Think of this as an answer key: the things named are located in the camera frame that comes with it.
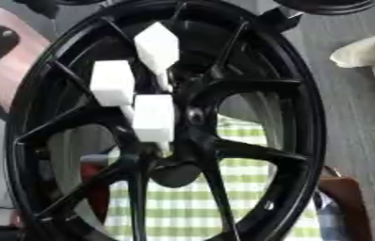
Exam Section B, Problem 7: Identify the black spoked wheel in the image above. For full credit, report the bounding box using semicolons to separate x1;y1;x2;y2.
3;0;328;241

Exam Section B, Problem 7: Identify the brown chair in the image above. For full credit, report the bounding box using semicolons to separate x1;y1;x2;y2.
314;166;375;241

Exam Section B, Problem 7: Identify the black round wheel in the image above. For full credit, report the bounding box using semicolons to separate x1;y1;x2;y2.
273;0;375;16

